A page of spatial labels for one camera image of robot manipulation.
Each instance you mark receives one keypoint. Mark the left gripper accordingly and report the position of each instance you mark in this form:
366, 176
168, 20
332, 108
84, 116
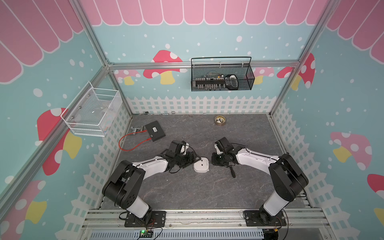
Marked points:
190, 161

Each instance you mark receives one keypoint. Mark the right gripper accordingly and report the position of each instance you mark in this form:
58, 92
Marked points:
214, 161

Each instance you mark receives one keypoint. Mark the white alarm clock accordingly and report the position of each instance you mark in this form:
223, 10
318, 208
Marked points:
202, 165

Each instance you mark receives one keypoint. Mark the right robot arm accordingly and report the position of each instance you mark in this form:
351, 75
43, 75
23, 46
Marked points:
287, 177

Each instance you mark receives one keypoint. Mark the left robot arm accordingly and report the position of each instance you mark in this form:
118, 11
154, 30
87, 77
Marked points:
125, 182

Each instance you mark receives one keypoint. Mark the black box device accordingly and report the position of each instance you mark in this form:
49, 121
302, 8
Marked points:
155, 131

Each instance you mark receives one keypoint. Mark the tape roll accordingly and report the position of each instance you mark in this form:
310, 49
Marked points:
220, 120

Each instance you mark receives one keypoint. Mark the small circuit board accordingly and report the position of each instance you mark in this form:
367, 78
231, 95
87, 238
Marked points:
146, 234

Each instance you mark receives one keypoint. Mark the metal clip bracket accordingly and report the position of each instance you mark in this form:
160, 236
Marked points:
135, 130

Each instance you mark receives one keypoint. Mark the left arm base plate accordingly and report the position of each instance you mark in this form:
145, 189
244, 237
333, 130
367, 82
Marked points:
150, 220

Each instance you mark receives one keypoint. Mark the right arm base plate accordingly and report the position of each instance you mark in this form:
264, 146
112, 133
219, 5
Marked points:
255, 218

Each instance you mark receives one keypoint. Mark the black wire mesh basket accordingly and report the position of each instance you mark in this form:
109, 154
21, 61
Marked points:
221, 74

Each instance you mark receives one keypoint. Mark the white wire basket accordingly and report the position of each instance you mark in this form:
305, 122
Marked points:
93, 111

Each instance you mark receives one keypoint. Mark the aluminium front rail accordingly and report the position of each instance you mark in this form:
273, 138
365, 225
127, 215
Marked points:
209, 224

